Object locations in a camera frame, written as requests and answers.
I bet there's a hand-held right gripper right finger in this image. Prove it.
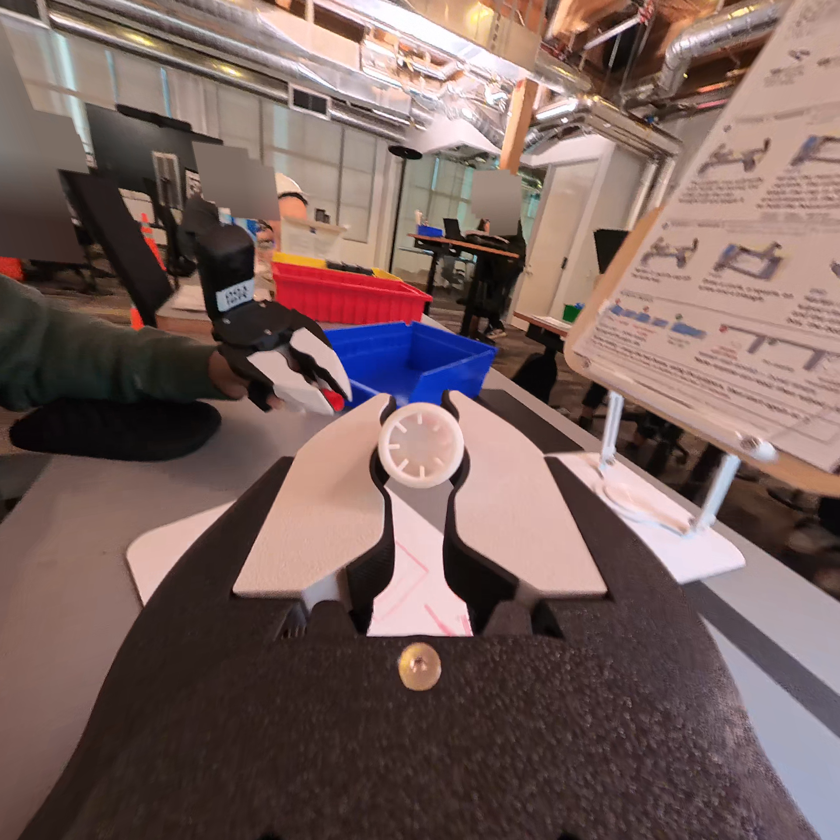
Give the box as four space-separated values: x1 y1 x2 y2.
442 390 609 635

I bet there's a person's left hand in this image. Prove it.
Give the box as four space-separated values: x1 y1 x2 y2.
209 346 253 401

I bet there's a wooden ceiling beam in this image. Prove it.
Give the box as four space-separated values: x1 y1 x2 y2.
500 79 540 175

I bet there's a white door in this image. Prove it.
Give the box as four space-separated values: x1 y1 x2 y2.
525 161 614 322

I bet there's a red plastic bin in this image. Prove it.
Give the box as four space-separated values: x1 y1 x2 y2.
271 261 434 327

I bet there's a black table mat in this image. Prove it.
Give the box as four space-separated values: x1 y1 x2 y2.
476 389 585 455

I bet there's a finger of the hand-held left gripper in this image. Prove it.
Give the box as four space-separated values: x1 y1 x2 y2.
290 326 353 403
248 350 340 416

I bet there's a wooden desk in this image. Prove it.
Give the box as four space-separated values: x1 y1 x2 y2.
407 231 526 329

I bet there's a black mesh cushion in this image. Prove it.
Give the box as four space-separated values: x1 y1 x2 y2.
10 398 223 462

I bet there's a white whiteboard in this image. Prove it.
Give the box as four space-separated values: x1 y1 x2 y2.
126 489 473 637

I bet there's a white red-label whiteboard marker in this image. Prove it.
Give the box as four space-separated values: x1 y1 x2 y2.
378 403 467 490

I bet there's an instruction sheet board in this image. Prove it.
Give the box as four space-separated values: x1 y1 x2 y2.
564 0 840 497

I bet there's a person's left forearm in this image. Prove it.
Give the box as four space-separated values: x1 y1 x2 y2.
0 274 227 413

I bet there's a yellow plastic bin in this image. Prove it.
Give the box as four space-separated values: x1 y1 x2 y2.
271 251 403 282

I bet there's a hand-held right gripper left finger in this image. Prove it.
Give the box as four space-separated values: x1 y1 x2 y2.
233 394 397 635

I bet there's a black leaning panel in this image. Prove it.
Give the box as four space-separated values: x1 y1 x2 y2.
58 169 177 329

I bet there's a black monitor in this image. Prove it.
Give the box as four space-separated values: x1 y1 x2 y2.
594 228 632 277

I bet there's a silver ventilation duct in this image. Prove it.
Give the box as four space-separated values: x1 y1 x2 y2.
656 0 788 99

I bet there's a black display on stand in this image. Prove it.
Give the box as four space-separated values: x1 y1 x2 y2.
85 104 224 277

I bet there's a blue plastic bin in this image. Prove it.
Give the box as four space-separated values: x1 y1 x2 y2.
325 320 498 412

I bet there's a black floor lamp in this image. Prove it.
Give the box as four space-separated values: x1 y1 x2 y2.
387 146 422 273

